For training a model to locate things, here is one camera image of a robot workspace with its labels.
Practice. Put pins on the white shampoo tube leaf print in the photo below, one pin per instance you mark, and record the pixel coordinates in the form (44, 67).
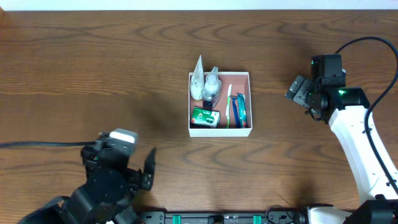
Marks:
(197, 81)

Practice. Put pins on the clear spray bottle blue liquid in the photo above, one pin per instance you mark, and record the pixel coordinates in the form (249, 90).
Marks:
(212, 90)

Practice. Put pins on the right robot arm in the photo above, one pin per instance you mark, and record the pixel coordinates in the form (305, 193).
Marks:
(345, 110)

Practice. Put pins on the blue disposable razor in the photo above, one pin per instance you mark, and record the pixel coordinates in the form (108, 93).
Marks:
(235, 111)

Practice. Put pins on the green toothpaste tube white cap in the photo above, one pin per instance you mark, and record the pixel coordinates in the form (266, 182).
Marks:
(242, 110)

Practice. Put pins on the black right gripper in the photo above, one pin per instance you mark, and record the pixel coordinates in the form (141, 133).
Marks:
(302, 93)

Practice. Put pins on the white cardboard box pink inside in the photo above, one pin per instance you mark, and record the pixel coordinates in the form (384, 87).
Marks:
(240, 84)

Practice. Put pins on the green soap box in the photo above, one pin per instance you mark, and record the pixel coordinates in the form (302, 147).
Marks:
(204, 117)

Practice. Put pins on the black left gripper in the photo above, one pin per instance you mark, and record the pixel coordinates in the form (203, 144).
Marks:
(123, 174)

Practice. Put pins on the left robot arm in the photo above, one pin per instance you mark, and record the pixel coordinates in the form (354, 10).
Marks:
(109, 190)

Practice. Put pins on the green white toothbrush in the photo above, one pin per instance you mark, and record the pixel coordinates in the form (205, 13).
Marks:
(227, 114)

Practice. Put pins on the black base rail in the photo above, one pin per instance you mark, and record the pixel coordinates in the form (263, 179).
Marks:
(224, 217)

